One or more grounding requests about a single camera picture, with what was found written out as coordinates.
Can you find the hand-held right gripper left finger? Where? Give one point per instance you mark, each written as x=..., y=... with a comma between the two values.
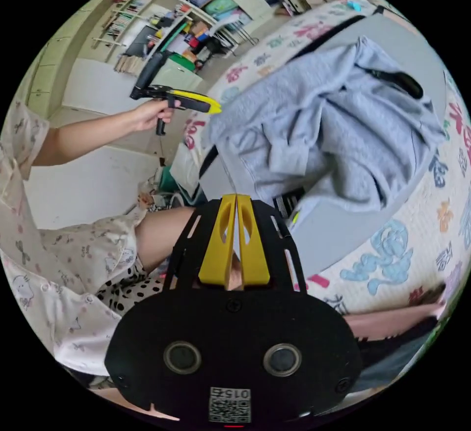
x=213, y=254

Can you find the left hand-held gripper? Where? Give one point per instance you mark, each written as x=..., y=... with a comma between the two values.
x=151, y=92

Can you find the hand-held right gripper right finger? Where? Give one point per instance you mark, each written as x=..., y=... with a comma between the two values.
x=255, y=258

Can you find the gray long sleeve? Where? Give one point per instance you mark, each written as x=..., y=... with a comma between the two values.
x=331, y=125

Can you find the person's left forearm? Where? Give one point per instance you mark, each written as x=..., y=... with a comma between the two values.
x=88, y=140

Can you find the person's left hand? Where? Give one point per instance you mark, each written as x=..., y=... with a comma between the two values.
x=154, y=114

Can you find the gray folding board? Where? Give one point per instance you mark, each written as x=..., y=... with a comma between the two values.
x=331, y=239

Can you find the cluttered open shelf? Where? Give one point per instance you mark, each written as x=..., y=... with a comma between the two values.
x=173, y=22

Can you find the person's body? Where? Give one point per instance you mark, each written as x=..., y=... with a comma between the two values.
x=73, y=254

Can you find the pale green cupboard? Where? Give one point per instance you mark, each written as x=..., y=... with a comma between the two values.
x=62, y=59

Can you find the bed with printed quilt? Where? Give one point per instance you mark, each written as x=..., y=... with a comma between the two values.
x=416, y=239

